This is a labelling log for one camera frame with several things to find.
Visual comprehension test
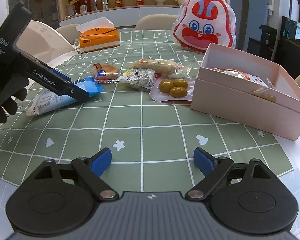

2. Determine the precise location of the blue white snack tube pack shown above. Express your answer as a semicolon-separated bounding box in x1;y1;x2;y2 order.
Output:
26;77;104;116

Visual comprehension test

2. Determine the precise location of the round cake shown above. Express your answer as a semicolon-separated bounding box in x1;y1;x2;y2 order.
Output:
91;63;121;83

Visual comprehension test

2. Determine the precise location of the black white printed snack pack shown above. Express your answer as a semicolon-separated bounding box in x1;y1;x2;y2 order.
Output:
116;68;155;90

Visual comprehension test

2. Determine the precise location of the small clear grey sachet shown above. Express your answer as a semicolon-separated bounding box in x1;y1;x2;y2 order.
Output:
252;78;276;103

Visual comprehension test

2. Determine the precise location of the green plums vacuum pack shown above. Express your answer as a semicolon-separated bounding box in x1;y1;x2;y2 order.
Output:
149;77;194;102

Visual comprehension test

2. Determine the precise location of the red white snack bag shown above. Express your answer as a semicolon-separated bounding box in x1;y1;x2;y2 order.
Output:
209;67;267;86

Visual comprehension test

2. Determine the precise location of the long crispy rice bar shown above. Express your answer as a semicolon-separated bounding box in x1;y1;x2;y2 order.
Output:
130;59;191;75

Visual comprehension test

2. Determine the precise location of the black gloved hand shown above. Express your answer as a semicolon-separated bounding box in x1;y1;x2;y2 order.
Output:
0;74;30;124

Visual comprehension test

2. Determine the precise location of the cream chair left near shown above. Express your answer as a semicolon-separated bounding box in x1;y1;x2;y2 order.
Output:
16;21;78;68

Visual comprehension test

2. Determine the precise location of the cream chair far left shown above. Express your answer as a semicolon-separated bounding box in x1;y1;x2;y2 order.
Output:
56;23;81;45

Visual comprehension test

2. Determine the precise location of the orange tissue box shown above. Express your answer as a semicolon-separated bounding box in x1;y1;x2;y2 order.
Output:
76;17;121;53

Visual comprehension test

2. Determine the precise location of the green checked tablecloth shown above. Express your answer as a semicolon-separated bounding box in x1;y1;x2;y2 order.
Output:
0;29;294;188

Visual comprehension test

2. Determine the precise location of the pink cardboard gift box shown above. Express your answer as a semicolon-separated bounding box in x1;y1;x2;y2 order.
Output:
191;43;300;141

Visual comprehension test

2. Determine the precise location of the cream chair far middle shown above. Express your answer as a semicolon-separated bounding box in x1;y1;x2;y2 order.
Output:
135;14;177;30

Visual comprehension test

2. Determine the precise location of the red white bunny plush bag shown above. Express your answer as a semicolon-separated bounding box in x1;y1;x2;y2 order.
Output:
171;0;236;53

